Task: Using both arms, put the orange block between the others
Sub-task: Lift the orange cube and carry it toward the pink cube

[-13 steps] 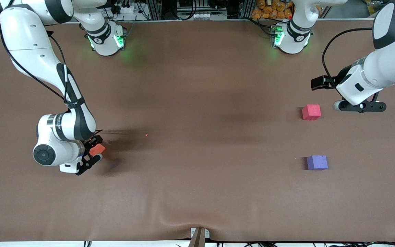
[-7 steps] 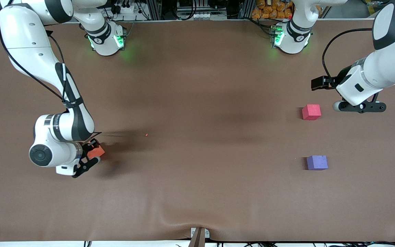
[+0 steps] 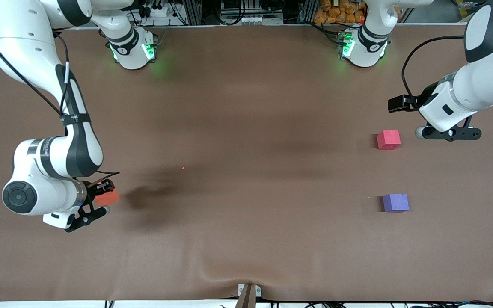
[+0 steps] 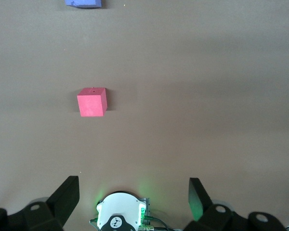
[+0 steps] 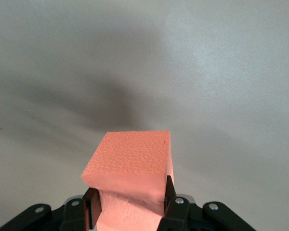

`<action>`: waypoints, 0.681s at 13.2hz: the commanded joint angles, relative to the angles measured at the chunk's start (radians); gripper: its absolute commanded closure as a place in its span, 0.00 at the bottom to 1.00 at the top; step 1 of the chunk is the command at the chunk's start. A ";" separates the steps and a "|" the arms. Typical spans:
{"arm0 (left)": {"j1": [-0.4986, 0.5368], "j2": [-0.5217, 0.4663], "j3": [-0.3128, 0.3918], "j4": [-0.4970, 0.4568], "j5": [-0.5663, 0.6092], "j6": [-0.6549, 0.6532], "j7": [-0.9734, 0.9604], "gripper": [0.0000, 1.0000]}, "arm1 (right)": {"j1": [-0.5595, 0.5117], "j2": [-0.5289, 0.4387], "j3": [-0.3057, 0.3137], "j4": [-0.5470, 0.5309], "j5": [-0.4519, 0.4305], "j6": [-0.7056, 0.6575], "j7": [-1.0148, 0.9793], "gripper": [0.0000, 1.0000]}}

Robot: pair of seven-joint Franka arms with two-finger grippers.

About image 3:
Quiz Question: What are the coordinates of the orange foam block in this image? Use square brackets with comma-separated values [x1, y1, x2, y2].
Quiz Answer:
[95, 190, 120, 207]

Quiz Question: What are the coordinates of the red foam block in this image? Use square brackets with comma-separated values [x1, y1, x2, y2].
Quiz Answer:
[377, 130, 401, 151]

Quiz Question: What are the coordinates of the grey base connector box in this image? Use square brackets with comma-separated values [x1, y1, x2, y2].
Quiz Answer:
[143, 33, 158, 60]
[337, 31, 355, 60]

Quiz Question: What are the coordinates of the purple foam block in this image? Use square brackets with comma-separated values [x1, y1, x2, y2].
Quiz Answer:
[382, 193, 410, 213]

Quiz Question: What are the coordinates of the bag of orange items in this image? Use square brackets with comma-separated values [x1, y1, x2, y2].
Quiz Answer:
[314, 0, 366, 24]

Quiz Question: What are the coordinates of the brown table mat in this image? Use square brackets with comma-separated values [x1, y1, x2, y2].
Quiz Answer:
[0, 24, 493, 302]

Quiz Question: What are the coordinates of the white terminal strip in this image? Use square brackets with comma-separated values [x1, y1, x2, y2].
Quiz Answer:
[226, 15, 268, 24]

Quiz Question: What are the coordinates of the white power strip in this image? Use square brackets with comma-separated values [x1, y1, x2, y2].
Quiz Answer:
[143, 5, 170, 18]

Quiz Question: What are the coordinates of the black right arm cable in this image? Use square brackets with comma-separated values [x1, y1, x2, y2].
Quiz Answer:
[0, 21, 121, 181]

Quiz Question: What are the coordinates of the aluminium frame post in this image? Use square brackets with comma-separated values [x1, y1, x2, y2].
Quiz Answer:
[185, 0, 202, 25]
[304, 0, 318, 24]

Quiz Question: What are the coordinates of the metal mat clamp bracket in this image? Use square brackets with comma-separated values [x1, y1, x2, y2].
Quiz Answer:
[238, 283, 262, 308]

